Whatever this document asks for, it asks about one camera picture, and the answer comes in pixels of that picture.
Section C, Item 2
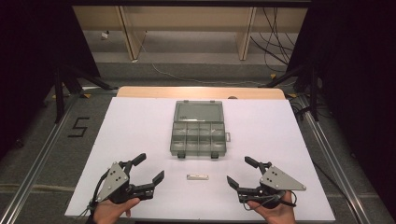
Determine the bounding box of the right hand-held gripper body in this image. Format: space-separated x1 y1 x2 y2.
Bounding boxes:
236 164 307 210

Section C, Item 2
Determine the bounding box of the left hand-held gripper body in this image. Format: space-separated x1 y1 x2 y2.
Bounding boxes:
96 161 155 205

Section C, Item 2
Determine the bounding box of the clear grey compartment box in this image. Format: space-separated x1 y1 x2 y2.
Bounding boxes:
169 99 232 160

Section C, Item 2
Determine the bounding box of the person's left hand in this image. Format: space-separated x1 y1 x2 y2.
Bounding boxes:
92 197 141 224

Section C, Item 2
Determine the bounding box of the person's right hand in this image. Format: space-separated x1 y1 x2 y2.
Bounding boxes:
247 190 297 224

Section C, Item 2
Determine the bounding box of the white table sheet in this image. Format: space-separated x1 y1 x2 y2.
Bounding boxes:
64 96 336 223

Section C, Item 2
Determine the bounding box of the light wooden table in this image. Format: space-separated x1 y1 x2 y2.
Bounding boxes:
116 86 287 101

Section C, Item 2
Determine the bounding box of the black metal stand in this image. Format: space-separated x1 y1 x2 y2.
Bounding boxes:
257 63 321 123
51 62 120 125

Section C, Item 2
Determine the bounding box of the black curtain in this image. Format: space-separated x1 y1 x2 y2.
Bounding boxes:
285 0 396 217
0 0 101 161

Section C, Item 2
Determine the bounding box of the light wooden desk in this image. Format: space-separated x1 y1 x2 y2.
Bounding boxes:
72 5 309 63

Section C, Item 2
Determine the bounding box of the black overhead bar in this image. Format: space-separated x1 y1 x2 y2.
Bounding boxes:
65 0 313 8

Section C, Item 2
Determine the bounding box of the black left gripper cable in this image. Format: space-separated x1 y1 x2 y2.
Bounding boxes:
78 170 110 220

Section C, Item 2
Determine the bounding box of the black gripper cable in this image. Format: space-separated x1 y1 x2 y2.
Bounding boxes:
242 189 298 211
78 170 110 220

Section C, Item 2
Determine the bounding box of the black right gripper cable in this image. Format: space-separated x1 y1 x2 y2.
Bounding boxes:
242 189 298 211

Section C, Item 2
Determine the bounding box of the metal floor rail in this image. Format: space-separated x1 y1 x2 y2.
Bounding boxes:
298 95 372 224
0 92 80 224

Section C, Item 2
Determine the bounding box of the black floor cable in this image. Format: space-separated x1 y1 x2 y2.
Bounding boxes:
312 160 363 224

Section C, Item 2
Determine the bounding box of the bundle of black cables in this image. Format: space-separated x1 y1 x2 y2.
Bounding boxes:
249 7 297 73

